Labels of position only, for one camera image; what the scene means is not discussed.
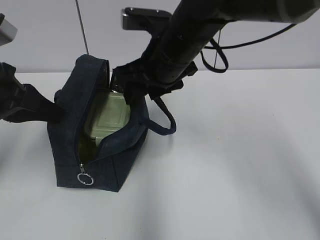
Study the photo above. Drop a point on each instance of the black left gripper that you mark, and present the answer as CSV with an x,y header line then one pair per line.
x,y
23,103

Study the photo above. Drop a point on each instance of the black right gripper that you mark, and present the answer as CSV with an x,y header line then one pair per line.
x,y
167,59

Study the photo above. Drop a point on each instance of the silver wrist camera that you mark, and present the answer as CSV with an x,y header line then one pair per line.
x,y
8,31
143,19

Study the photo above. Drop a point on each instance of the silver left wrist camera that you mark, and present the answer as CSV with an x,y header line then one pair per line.
x,y
8,31

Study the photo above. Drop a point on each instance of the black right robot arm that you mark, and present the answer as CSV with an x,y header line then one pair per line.
x,y
207,17

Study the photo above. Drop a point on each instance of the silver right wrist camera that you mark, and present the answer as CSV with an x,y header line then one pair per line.
x,y
143,19

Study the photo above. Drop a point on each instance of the green lidded glass food container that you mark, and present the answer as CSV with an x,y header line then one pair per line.
x,y
108,114

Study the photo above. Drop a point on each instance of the navy blue insulated lunch bag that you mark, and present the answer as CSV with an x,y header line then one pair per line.
x,y
112,162

